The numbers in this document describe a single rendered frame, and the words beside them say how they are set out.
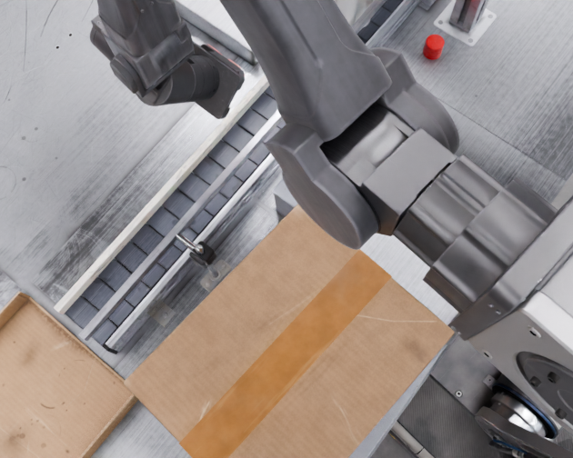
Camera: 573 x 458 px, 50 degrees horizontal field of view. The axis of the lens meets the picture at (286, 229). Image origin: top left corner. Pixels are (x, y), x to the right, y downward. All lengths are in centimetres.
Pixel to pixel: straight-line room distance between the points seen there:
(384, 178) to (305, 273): 36
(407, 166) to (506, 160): 76
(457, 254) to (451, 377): 125
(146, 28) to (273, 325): 35
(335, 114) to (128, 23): 29
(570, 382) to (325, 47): 24
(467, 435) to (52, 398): 98
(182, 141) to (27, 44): 38
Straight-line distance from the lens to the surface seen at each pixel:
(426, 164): 40
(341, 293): 73
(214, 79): 81
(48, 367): 109
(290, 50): 37
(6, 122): 127
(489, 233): 37
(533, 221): 38
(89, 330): 94
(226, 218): 104
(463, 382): 162
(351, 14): 108
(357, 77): 40
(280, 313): 73
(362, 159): 40
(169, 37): 68
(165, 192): 102
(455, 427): 163
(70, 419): 107
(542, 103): 122
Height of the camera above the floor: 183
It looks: 71 degrees down
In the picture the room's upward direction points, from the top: 8 degrees counter-clockwise
